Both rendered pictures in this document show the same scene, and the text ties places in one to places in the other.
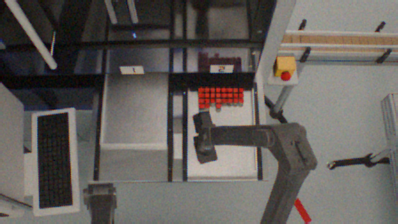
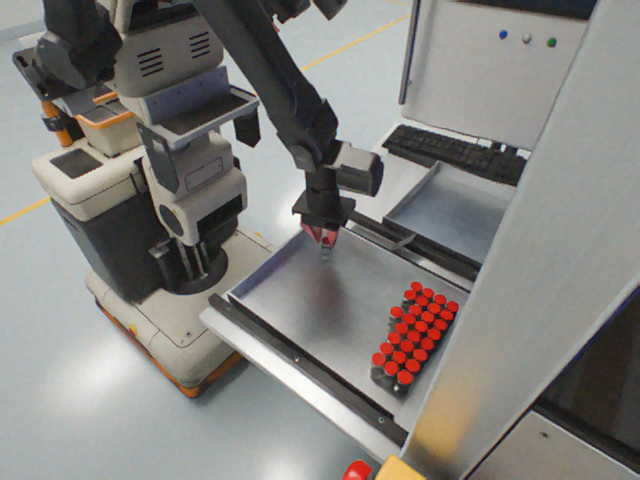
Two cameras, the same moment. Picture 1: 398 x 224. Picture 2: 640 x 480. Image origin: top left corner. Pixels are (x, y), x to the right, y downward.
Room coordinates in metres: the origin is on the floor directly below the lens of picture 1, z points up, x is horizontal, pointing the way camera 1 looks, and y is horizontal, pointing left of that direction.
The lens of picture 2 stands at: (0.73, -0.47, 1.48)
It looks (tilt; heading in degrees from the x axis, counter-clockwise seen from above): 45 degrees down; 128
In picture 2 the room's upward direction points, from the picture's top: straight up
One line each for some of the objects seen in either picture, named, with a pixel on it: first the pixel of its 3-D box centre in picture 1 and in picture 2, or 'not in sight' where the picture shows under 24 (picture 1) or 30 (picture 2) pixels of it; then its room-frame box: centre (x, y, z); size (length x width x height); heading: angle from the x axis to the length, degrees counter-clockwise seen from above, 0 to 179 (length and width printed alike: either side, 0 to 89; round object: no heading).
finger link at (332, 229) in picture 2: not in sight; (325, 226); (0.40, -0.03, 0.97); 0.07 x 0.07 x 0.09; 15
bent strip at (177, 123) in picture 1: (177, 139); (380, 233); (0.46, 0.07, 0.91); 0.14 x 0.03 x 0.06; 1
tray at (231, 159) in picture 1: (221, 130); (348, 299); (0.50, -0.10, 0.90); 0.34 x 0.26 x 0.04; 0
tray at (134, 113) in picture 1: (135, 104); (482, 222); (0.61, 0.24, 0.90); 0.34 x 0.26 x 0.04; 1
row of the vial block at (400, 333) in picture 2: (220, 102); (403, 331); (0.61, -0.10, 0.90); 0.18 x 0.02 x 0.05; 90
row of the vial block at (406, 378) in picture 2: (220, 92); (427, 346); (0.66, -0.10, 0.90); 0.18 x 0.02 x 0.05; 90
